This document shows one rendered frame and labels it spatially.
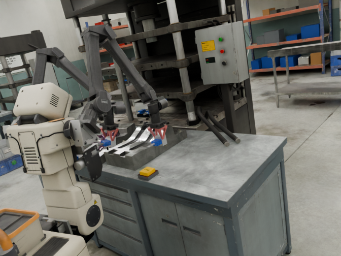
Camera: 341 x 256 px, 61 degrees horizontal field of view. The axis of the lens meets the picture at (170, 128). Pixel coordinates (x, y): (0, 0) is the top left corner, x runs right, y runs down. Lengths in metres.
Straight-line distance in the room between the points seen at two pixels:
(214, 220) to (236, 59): 1.11
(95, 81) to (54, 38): 8.16
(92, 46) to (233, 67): 1.03
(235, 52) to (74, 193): 1.34
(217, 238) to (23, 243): 0.84
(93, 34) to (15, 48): 4.76
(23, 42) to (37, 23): 3.23
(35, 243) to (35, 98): 0.59
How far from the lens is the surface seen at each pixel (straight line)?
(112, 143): 1.75
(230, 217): 1.35
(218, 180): 1.39
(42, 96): 1.34
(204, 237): 1.56
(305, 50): 4.73
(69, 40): 9.71
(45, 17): 9.54
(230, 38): 2.05
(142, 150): 1.68
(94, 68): 1.39
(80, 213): 1.46
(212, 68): 2.16
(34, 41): 6.30
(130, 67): 1.53
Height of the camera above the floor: 1.48
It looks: 17 degrees down
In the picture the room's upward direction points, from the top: 12 degrees counter-clockwise
